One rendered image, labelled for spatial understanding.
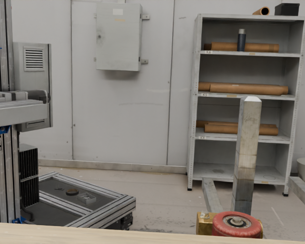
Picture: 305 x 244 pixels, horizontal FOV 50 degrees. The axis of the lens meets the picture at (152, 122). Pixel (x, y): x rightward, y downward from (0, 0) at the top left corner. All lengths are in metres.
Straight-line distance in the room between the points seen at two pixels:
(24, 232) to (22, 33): 3.15
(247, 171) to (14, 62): 1.42
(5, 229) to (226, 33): 2.96
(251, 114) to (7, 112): 1.06
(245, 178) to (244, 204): 0.06
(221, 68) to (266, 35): 0.52
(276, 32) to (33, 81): 2.34
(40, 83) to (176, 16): 1.79
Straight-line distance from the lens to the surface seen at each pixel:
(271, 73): 3.41
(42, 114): 1.58
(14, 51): 1.85
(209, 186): 0.94
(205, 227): 0.73
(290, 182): 1.04
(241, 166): 0.70
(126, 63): 3.09
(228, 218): 0.61
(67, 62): 3.46
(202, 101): 3.31
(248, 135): 0.68
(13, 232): 0.58
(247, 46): 3.14
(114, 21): 3.12
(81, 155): 3.57
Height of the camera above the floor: 1.17
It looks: 11 degrees down
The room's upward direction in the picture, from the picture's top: 2 degrees clockwise
